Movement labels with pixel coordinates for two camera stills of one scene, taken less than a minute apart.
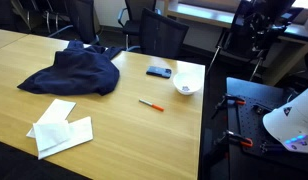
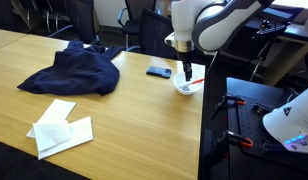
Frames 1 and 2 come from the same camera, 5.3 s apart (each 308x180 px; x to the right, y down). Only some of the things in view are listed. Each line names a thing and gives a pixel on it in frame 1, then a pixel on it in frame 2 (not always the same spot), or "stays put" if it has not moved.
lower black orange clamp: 231,136 stays put
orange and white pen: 153,105 -> 192,82
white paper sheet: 57,111 stays put
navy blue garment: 78,70 stays put
